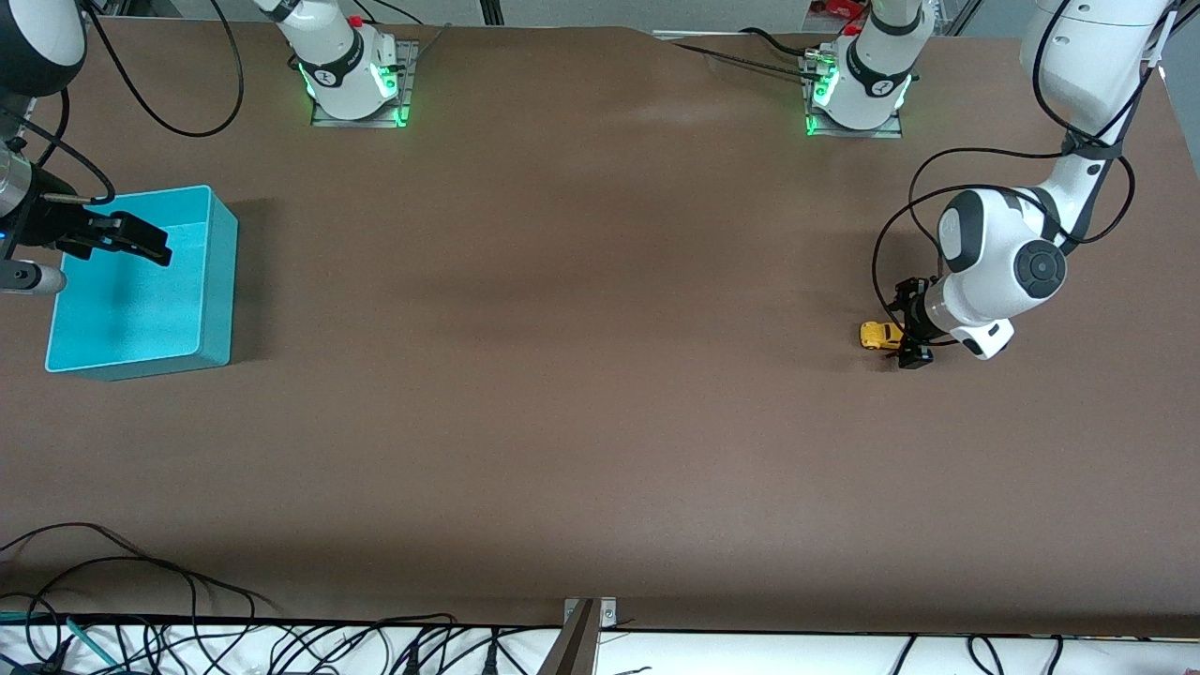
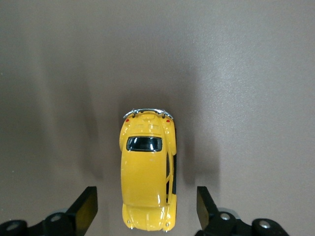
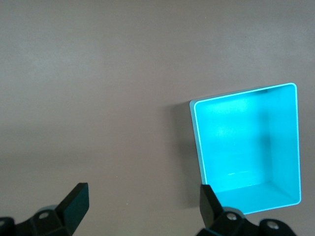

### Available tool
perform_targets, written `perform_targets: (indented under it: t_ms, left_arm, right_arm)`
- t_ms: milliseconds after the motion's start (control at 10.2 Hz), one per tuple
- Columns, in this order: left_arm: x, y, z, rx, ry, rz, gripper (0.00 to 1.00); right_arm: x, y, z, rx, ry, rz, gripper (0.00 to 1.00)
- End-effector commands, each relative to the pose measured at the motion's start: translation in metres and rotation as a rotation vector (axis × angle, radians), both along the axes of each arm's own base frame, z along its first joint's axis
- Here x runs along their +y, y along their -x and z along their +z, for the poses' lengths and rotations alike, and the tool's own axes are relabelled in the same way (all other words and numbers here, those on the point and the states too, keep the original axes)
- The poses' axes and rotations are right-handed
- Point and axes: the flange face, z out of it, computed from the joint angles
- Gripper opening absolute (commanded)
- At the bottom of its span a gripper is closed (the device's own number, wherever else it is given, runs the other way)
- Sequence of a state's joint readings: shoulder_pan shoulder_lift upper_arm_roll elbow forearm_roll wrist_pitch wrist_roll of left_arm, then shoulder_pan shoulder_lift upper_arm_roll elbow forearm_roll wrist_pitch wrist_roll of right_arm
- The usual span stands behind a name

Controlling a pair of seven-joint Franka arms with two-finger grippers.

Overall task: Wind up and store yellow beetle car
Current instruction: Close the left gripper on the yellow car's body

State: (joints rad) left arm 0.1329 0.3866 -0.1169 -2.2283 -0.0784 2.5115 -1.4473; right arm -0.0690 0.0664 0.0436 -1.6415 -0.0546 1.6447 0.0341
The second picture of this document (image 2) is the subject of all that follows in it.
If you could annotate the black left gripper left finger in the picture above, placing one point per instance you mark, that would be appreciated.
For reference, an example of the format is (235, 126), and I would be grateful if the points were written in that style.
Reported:
(83, 209)

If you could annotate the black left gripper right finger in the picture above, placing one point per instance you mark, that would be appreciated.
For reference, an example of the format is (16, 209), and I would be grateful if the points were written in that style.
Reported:
(206, 211)

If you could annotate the yellow beetle toy car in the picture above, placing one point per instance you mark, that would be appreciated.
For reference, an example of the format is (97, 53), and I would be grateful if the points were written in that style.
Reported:
(145, 177)

